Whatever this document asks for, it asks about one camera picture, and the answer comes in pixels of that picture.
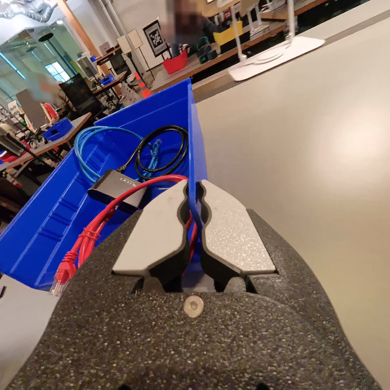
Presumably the red plastic bin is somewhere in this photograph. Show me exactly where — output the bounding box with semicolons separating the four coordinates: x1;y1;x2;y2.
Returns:
163;50;189;74

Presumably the grey side table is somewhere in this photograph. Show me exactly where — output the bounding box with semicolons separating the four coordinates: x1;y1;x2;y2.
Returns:
0;112;92;171

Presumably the small yellow bin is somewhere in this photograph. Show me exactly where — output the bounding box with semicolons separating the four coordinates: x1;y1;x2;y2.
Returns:
213;21;244;46

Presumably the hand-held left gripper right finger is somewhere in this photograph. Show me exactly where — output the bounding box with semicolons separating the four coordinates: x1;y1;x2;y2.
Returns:
199;180;276;288

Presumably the black digital timer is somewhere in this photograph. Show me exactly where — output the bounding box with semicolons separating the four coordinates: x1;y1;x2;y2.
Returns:
196;37;218;64

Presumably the black white marker board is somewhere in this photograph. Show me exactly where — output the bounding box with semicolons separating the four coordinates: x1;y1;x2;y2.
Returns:
143;20;169;58

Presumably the black network switch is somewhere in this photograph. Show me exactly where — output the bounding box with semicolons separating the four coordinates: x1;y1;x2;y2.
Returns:
88;170;147;214

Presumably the small blue bin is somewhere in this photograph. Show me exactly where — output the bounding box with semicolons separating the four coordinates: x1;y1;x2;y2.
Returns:
43;118;73;141

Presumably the red ethernet cable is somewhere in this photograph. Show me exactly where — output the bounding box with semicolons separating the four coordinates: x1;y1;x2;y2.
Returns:
49;175;199;297

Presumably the blue ethernet cable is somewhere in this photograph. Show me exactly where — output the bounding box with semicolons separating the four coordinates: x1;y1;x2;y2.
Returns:
74;126;163;184

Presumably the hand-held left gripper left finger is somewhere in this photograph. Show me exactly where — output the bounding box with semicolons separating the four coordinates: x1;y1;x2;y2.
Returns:
112;180;191;282

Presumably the black monitor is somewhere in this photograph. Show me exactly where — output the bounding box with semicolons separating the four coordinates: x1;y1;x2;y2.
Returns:
59;73;105;121

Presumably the black ethernet cable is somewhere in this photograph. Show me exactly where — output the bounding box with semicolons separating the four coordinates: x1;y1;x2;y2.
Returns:
117;126;189;184

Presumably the blue plastic bin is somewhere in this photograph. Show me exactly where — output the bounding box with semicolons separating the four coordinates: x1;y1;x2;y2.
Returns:
0;78;208;290

